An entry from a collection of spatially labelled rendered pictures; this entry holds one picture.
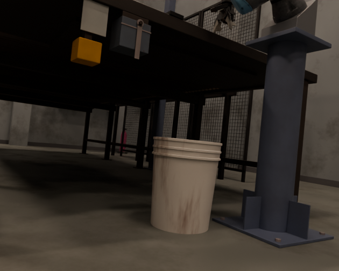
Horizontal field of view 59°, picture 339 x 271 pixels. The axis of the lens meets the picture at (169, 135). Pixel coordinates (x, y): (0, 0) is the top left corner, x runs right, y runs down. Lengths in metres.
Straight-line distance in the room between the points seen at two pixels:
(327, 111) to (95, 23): 3.67
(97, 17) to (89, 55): 0.16
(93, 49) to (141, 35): 0.22
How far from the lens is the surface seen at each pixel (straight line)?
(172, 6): 4.03
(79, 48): 1.16
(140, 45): 1.27
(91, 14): 1.24
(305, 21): 1.54
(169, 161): 1.18
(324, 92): 4.53
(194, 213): 1.21
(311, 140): 4.52
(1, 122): 6.64
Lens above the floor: 0.35
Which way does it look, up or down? 1 degrees up
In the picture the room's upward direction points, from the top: 6 degrees clockwise
